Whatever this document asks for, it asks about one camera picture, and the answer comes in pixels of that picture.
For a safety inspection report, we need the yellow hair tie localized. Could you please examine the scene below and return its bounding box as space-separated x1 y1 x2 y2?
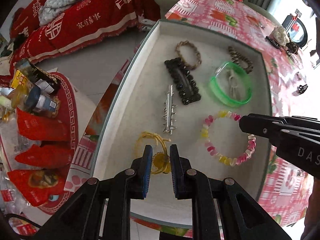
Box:
134 131 173 175

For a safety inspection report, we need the pink yellow spiral bracelet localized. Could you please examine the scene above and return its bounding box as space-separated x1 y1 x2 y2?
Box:
200 110 257 167

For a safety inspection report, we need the black small claw clip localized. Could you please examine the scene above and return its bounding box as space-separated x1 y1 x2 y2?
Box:
292 84 308 96

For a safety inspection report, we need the silver metal hair clip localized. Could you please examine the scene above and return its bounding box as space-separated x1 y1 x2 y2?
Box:
162 85 176 135

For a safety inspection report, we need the brown spiral hair tie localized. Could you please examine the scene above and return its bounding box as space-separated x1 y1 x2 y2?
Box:
227 45 254 74

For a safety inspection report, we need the green translucent bangle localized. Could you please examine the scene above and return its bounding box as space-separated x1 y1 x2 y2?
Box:
208 61 252 108

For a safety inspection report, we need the black beaded hair barrette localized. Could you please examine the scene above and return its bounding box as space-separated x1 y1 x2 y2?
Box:
164 57 201 105

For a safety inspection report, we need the brown braided rope bracelet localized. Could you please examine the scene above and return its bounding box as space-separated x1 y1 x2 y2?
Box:
175 40 202 71

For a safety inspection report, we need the white jewelry tray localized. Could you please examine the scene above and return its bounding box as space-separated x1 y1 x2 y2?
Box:
92 20 272 199

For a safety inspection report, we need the right hand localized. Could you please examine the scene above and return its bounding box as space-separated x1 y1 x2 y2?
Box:
300 181 319 239

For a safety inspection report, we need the pink strawberry tablecloth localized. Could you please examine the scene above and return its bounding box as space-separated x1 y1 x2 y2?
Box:
65 0 313 226

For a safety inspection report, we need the small silver charm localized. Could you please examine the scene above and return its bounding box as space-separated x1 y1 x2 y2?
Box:
295 72 302 81

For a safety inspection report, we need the leopard print scrunchie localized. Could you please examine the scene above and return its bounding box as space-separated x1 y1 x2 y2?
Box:
286 41 299 55

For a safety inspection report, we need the cream dotted scrunchie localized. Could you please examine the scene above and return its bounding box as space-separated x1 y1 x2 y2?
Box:
271 26 290 46

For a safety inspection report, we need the round black mirror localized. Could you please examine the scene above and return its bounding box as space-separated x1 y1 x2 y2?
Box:
282 15 308 48

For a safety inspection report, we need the red round snack tray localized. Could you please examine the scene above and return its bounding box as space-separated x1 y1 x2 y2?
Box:
1 72 79 215

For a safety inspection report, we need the blue capped bottle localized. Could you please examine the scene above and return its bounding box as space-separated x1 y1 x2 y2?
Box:
25 86 57 113

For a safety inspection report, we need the metal tablecloth clip left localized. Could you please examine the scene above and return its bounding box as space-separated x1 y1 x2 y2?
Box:
138 18 156 32

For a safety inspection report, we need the red printed bed cover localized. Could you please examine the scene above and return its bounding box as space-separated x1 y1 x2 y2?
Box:
10 0 161 66

